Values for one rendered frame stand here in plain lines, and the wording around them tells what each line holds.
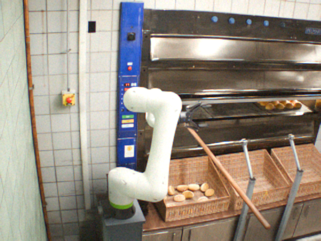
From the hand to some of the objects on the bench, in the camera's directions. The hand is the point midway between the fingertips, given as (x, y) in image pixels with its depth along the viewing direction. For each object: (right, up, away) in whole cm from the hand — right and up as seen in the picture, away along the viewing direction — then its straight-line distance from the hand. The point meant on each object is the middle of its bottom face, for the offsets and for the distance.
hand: (208, 115), depth 225 cm
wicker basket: (+49, -66, +82) cm, 116 cm away
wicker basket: (-9, -70, +65) cm, 96 cm away
